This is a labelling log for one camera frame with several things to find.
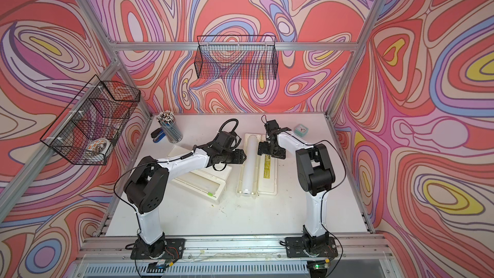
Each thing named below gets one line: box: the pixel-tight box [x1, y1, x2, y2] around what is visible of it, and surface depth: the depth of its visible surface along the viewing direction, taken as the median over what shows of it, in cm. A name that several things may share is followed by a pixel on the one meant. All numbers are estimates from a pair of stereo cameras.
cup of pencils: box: [156, 110, 184, 144], surface depth 98 cm
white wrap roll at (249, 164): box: [242, 134, 258, 195], surface depth 93 cm
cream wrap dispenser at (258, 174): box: [236, 133, 278, 199], surface depth 93 cm
